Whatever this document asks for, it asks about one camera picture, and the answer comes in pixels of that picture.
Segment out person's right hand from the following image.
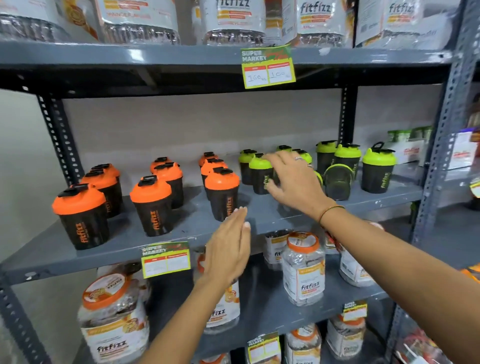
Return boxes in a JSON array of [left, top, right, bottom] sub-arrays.
[[261, 151, 336, 220]]

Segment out orange lid clear jar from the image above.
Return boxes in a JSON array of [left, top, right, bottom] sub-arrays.
[[199, 352, 232, 364], [325, 314, 367, 361], [284, 324, 322, 364]]

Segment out gold bangle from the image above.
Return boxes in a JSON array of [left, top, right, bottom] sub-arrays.
[[318, 205, 346, 224]]

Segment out white box purple edge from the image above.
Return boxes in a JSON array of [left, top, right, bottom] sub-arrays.
[[448, 127, 480, 170]]

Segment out white box red print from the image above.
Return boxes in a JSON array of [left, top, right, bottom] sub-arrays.
[[384, 140, 427, 166]]

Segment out colourful snack packets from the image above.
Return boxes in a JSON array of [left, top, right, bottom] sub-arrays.
[[394, 329, 453, 364]]

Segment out person's left forearm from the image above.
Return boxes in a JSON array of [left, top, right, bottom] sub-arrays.
[[139, 277, 235, 364]]

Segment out row of clear labelled jars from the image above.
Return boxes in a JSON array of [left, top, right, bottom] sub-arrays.
[[0, 0, 464, 49]]

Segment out person's right forearm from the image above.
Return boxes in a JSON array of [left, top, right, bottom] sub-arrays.
[[320, 206, 480, 364]]

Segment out person's left hand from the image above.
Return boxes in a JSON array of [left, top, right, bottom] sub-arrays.
[[203, 207, 251, 286]]

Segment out green lid black shaker bottle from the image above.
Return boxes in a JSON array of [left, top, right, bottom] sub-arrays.
[[273, 167, 324, 188]]

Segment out row of orange lidded jars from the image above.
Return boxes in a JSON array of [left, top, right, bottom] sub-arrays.
[[77, 221, 385, 364]]

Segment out orange packet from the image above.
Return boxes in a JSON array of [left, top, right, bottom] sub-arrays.
[[460, 262, 480, 283]]

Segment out grey metal shelving rack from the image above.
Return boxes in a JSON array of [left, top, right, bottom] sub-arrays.
[[390, 71, 480, 364], [0, 0, 480, 364]]

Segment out group of green capped shakers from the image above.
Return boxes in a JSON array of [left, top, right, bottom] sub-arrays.
[[238, 142, 397, 202]]

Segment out row of green topped bottles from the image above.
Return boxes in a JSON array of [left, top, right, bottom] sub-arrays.
[[387, 126, 433, 143]]

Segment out group of orange capped shakers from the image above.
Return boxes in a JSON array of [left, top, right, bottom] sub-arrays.
[[52, 152, 241, 251]]

